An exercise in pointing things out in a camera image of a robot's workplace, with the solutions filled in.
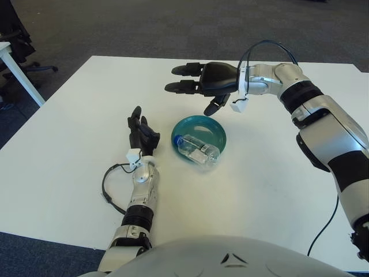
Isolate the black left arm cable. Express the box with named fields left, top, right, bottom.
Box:
left=101, top=163, right=138, bottom=216

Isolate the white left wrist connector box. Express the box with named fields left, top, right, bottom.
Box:
left=126, top=148, right=144, bottom=170

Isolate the green round plate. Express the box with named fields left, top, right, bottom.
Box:
left=171, top=115, right=228, bottom=167

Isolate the white right wrist connector box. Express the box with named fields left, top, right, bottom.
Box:
left=229, top=96, right=249, bottom=113

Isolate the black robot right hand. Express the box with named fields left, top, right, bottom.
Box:
left=164, top=61, right=242, bottom=117

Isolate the grey robot torso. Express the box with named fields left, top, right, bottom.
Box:
left=105, top=235, right=355, bottom=277

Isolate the white side table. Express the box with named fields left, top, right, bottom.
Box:
left=0, top=42, right=46, bottom=107

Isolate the black office chair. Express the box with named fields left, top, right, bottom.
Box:
left=0, top=0, right=59, bottom=96

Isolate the clear bottle with blue cap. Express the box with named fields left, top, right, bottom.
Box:
left=172, top=134, right=220, bottom=168

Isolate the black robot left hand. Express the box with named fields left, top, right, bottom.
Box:
left=127, top=106, right=161, bottom=158

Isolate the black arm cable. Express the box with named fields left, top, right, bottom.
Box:
left=239, top=40, right=340, bottom=257
left=101, top=163, right=138, bottom=216

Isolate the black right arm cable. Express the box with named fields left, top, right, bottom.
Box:
left=239, top=40, right=340, bottom=257

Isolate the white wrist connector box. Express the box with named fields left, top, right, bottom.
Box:
left=229, top=96, right=249, bottom=113
left=126, top=148, right=144, bottom=170

